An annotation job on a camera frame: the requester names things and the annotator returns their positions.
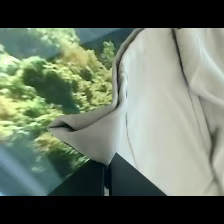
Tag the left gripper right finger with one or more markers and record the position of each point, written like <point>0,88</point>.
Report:
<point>130,180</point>

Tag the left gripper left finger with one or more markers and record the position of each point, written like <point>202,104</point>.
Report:
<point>90,180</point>

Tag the brown trousers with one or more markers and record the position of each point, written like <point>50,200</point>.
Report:
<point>160,116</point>

